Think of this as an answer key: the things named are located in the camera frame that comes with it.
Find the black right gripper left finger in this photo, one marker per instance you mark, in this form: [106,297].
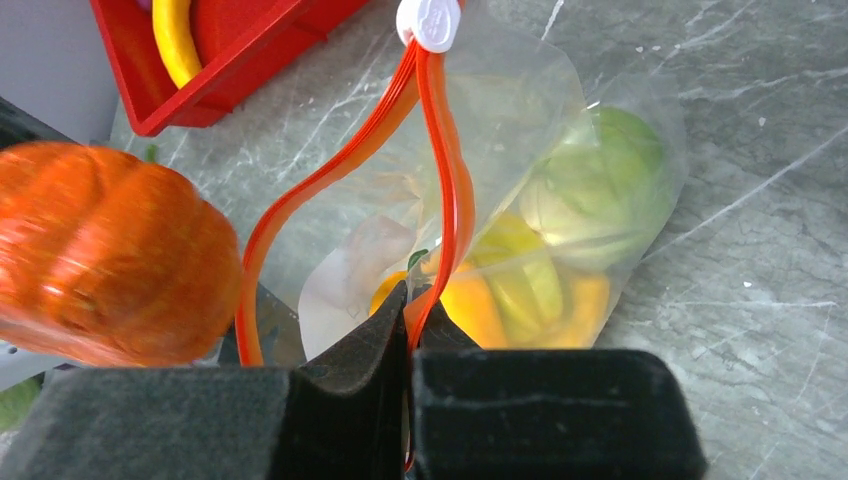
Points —
[339,416]

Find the yellow green mango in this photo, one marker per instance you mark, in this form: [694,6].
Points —
[522,277]

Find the clear zip top bag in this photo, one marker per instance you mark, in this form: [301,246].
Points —
[439,151]

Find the yellow banana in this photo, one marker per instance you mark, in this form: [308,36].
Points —
[171,21]

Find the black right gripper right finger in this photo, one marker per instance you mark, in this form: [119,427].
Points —
[546,414]

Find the red plastic tray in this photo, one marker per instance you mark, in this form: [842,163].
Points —
[242,44]

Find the orange red pepper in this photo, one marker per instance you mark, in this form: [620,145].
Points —
[110,260]

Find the yellow orange bell pepper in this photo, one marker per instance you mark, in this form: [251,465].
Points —
[469,303]

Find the green round cabbage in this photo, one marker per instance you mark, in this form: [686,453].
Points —
[602,204]

